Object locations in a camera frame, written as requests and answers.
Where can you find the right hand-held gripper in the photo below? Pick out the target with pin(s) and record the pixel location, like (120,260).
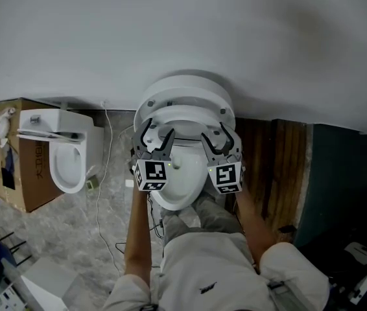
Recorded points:
(225,177)

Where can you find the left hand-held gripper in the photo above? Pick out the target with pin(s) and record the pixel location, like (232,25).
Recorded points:
(151,173)

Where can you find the person's right forearm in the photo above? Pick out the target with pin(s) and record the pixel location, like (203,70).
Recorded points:
(255,225)

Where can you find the person's left forearm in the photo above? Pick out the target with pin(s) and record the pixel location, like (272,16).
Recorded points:
(136,232)

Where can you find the white one-piece toilet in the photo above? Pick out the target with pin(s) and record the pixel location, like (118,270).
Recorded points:
(70,147)

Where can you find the wooden plank panel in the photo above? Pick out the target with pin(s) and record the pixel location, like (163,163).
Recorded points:
(267,167)

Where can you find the person's grey trousers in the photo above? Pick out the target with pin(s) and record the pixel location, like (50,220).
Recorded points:
(203,215)

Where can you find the small green and white device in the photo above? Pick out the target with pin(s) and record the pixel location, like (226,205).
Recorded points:
(92,184)

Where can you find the person's white shirt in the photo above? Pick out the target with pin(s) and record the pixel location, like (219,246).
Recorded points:
(209,271)

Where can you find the large brown cardboard box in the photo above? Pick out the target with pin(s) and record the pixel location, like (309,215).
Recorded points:
(34,186)

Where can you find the blue cloth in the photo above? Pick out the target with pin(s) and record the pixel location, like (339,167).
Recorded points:
(10,159)

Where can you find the flat black pouch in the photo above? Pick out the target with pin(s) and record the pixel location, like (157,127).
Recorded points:
(8,180)

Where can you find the crumpled white cloth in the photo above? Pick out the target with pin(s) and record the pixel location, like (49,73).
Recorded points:
(3,122)

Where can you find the white box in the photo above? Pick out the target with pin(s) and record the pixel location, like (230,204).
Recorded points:
(49,280)

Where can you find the white and black machine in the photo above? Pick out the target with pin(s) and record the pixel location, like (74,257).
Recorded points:
(365,271)

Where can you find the white wall socket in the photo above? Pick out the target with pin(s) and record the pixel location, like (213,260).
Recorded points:
(104,103)

